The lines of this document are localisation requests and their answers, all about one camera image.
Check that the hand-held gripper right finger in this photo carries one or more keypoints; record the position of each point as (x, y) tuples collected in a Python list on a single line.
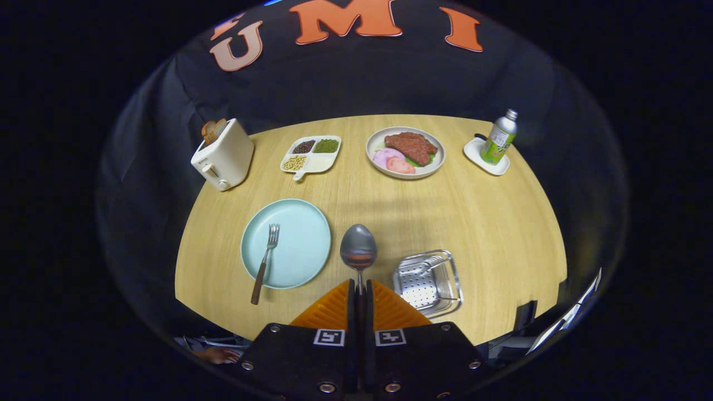
[(369, 317)]

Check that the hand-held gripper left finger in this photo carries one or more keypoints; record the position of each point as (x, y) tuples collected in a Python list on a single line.
[(351, 312)]

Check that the perforated metal basket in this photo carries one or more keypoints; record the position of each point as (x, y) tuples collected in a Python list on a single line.
[(423, 284)]

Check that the light blue round plate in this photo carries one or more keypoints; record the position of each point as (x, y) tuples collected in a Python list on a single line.
[(301, 245)]

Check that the white divided dish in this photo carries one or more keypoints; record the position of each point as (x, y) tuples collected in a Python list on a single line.
[(320, 162)]

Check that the reddish pink ham slice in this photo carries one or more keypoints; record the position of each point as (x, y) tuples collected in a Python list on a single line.
[(401, 165)]

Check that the black table clamp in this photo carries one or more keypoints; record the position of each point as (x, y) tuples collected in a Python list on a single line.
[(526, 317)]

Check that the pale pink ham slice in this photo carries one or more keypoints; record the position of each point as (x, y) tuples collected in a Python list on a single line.
[(383, 157)]

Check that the pile of yellow beans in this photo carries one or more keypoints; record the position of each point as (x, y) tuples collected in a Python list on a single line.
[(294, 162)]

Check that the pile of green beans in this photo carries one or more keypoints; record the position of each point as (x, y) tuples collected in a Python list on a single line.
[(326, 146)]

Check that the pile of dark beans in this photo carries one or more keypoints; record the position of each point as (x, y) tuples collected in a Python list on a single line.
[(303, 146)]

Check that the beige round food plate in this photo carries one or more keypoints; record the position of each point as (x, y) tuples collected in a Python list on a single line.
[(438, 159)]

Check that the brown steak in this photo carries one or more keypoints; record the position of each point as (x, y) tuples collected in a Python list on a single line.
[(412, 146)]

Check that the white square coaster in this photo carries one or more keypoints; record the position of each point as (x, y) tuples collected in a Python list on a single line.
[(473, 151)]

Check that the white toaster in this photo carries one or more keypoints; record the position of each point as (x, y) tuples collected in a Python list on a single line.
[(228, 156)]

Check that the white flat device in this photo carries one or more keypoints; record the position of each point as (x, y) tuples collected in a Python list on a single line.
[(568, 317)]

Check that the green label metal bottle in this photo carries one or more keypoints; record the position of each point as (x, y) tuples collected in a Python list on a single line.
[(498, 142)]

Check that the black backdrop cloth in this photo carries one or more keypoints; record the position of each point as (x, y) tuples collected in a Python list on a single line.
[(356, 78)]

